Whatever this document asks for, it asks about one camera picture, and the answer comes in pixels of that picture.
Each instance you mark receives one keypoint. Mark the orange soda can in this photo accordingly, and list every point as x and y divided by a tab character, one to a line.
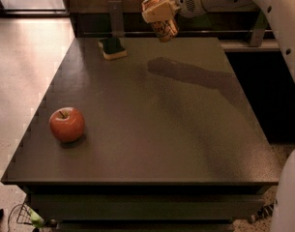
164	30

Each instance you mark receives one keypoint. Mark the red apple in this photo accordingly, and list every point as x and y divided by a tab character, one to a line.
67	124

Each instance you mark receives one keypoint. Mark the metal shelf bracket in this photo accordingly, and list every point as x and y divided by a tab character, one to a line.
258	31
116	18

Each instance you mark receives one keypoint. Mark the yellow green sponge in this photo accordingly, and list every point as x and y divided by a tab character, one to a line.
112	48

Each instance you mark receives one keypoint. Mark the wire basket with green item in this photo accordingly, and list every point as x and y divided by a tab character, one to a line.
24	215

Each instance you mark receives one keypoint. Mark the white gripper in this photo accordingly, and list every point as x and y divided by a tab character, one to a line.
185	1

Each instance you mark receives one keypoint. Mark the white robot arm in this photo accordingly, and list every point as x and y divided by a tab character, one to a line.
280	15

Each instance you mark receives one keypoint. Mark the right metal shelf bracket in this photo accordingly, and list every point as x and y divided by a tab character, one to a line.
258	31

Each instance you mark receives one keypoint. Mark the black white striped stick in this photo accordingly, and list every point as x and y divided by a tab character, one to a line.
263	212

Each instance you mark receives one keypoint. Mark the left metal shelf bracket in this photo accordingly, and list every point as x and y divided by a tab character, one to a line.
116	18

